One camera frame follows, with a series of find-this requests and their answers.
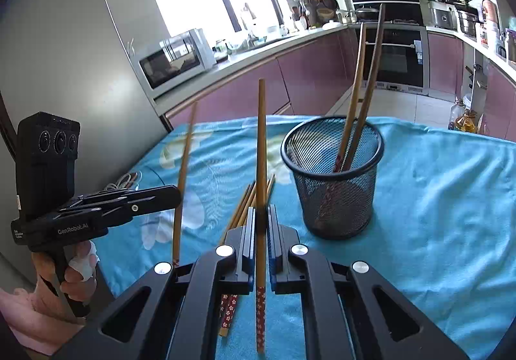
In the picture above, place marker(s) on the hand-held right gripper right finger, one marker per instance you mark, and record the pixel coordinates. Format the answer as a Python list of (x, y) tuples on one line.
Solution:
[(276, 251)]

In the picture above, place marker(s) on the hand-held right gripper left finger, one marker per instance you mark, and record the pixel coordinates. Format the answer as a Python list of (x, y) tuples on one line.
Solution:
[(246, 247)]

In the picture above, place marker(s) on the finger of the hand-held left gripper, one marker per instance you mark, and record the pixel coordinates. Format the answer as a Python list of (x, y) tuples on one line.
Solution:
[(141, 203)]

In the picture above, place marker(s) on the pile of wooden chopsticks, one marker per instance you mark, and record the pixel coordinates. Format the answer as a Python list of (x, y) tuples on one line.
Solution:
[(246, 201)]

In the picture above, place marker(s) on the wooden chopstick red patterned end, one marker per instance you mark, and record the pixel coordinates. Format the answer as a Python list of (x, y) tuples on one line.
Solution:
[(373, 74), (354, 94), (183, 182), (261, 142)]

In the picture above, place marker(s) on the black mesh utensil holder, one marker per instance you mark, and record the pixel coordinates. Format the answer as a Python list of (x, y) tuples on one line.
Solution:
[(342, 207)]

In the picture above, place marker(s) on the person's left forearm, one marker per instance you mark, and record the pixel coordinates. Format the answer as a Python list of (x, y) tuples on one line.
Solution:
[(28, 323)]

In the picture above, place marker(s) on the person's left hand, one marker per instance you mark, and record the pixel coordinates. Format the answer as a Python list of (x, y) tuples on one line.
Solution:
[(82, 263)]

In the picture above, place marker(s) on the blue floral tablecloth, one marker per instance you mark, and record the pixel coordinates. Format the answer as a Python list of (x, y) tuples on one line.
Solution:
[(423, 223)]

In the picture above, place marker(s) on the white microwave oven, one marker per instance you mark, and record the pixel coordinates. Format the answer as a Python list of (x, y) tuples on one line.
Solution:
[(189, 49)]

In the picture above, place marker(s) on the purple base cabinets under window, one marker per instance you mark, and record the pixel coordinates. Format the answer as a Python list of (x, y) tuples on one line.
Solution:
[(306, 74)]

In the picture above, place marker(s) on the grey kitchen countertop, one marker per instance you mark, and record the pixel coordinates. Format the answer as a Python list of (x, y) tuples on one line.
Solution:
[(258, 49)]

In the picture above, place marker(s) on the cooking oil bottle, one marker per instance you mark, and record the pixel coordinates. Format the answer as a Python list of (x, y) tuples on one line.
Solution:
[(454, 116), (469, 122)]

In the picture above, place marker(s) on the black built-in oven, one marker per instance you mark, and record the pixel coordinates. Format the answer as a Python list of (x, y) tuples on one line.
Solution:
[(397, 58)]

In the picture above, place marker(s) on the woven bamboo basket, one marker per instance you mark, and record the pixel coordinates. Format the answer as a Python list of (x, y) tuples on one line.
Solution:
[(325, 14)]

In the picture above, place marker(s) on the wok on stove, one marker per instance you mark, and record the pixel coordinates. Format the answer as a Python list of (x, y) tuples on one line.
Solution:
[(367, 13)]

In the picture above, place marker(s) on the hanging black frying pan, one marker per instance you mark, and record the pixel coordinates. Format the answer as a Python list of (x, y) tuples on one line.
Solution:
[(329, 1)]

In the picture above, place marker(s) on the purple base cabinets beside oven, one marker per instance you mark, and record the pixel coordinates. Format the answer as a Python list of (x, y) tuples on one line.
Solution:
[(500, 102)]

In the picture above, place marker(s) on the silver rice cooker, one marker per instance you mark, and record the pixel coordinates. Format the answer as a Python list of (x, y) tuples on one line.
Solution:
[(441, 15)]

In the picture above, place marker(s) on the stainless steel pot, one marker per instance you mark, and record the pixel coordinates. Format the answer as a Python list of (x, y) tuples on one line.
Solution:
[(467, 23)]

